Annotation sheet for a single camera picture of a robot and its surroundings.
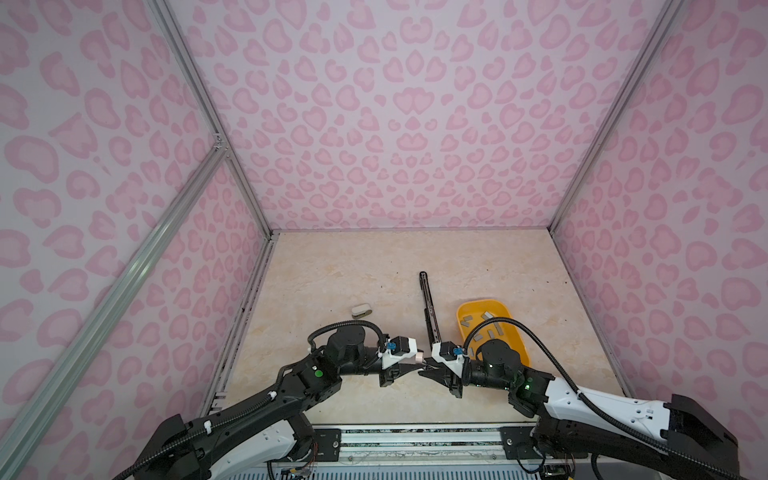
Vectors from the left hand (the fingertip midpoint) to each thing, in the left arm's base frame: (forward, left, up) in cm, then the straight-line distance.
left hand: (422, 353), depth 68 cm
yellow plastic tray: (+20, -19, -19) cm, 34 cm away
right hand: (-1, -1, -5) cm, 5 cm away
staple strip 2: (0, -11, +9) cm, 14 cm away
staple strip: (+20, -24, -19) cm, 36 cm away
